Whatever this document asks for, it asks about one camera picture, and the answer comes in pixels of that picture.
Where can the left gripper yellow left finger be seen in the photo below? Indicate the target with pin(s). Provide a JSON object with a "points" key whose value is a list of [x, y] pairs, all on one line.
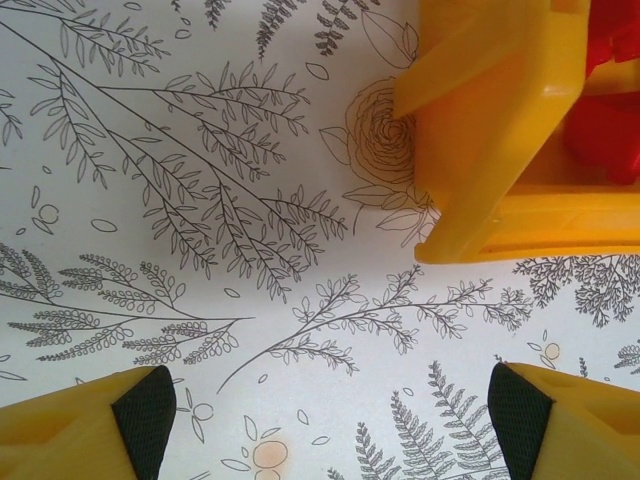
{"points": [[55, 440]]}

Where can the white floral tablecloth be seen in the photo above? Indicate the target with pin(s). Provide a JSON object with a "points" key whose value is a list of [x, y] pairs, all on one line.
{"points": [[200, 200]]}

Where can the orange plastic bin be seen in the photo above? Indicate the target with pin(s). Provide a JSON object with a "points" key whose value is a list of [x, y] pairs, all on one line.
{"points": [[480, 125]]}

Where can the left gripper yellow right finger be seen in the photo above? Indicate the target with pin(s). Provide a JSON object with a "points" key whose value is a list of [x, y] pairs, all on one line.
{"points": [[590, 435]]}

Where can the red lego brick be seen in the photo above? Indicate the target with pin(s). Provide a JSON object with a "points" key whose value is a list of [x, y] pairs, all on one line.
{"points": [[600, 140], [615, 35]]}

